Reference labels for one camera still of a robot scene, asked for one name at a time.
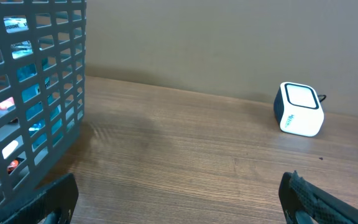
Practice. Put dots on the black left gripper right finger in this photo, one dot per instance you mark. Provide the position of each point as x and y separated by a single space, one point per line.
303 202

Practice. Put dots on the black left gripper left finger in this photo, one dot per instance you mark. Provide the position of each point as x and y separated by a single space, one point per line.
52 203

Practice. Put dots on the red white small box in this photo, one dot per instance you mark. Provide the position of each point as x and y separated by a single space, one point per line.
6 106

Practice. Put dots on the blue mouthwash bottle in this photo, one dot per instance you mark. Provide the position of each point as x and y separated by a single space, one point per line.
21 49

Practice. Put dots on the white barcode scanner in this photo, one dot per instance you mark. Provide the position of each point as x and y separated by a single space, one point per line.
298 110

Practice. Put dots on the grey plastic mesh basket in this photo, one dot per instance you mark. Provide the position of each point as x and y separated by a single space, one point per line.
57 32

